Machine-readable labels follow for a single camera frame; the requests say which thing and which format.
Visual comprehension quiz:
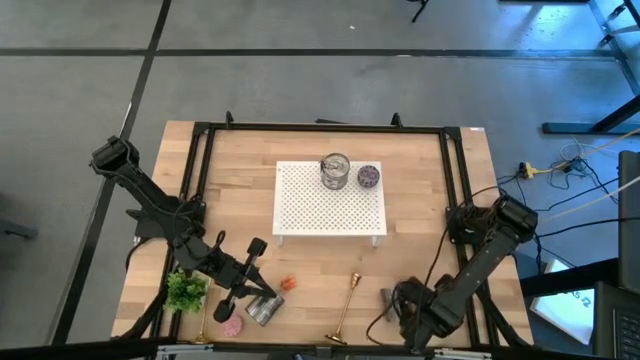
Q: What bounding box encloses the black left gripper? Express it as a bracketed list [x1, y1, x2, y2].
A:
[199, 237, 278, 324]

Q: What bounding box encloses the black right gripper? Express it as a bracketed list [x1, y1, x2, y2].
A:
[392, 277, 441, 351]

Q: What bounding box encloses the silver ribbed candle jar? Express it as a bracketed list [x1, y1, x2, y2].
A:
[244, 294, 285, 327]

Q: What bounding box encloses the pink round candle tin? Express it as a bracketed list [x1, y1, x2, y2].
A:
[221, 313, 245, 338]

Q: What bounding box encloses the tall gold candlestick holder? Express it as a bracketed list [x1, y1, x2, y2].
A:
[193, 277, 214, 346]

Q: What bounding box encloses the medium gold candlestick holder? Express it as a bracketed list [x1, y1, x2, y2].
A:
[324, 272, 362, 346]

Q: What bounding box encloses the clear glass jar with tag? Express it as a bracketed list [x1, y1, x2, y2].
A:
[318, 152, 351, 191]

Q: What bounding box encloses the purple patterned candle tin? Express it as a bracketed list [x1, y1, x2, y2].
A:
[356, 164, 381, 189]

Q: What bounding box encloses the green artificial plant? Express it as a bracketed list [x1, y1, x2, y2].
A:
[163, 269, 210, 314]

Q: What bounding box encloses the white perforated metal shelf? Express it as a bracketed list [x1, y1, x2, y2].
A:
[272, 159, 389, 249]

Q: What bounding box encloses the white lit panel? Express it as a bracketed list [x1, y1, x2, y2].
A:
[528, 258, 597, 346]

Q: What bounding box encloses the black stand beam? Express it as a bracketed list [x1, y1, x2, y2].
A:
[519, 257, 621, 299]

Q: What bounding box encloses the yellow power plug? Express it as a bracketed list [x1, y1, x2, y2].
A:
[517, 160, 544, 180]

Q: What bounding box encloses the black front crossbar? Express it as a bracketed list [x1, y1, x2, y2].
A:
[0, 337, 640, 360]

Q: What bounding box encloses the black laptop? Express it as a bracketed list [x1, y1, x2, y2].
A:
[592, 280, 640, 360]

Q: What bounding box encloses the black monitor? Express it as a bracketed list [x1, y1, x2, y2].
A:
[617, 149, 640, 296]

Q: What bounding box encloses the black tripod leg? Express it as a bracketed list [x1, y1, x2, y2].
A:
[407, 0, 432, 24]

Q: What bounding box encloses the black table frame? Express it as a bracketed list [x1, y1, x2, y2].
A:
[119, 110, 534, 351]

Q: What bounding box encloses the black floor cable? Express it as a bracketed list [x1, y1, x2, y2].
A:
[534, 214, 621, 241]

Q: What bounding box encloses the white floor cable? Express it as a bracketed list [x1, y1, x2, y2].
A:
[547, 174, 640, 221]

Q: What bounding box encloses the black desk leg frame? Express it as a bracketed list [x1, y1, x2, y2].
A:
[542, 0, 640, 136]

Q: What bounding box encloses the yellow floor cable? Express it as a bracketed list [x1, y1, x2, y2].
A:
[529, 127, 640, 176]

